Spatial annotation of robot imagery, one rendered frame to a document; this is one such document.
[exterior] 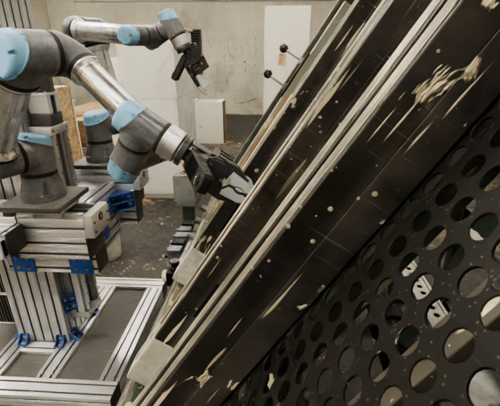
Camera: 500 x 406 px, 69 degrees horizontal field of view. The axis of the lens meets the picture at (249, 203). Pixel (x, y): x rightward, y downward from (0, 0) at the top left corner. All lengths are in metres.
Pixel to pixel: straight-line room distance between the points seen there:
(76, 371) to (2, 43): 1.38
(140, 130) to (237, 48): 8.86
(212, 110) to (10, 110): 5.47
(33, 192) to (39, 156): 0.13
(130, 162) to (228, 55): 8.85
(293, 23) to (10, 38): 4.40
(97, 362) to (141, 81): 2.75
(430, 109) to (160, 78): 3.64
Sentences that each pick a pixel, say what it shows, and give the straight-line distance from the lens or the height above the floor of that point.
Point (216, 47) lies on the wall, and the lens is 9.69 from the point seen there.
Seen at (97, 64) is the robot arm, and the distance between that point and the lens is 1.14.
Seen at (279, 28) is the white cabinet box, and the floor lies 1.79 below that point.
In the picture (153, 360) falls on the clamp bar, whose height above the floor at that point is 0.97.
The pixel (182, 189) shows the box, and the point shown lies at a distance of 1.95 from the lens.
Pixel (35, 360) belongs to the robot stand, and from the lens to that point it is 2.09.
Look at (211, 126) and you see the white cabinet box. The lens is 6.57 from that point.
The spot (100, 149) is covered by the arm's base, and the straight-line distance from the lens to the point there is 1.87.
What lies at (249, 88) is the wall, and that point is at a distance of 9.65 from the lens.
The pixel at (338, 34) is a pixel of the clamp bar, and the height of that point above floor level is 1.56.
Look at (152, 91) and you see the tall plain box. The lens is 3.92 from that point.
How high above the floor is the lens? 1.53
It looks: 23 degrees down
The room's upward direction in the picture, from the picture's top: straight up
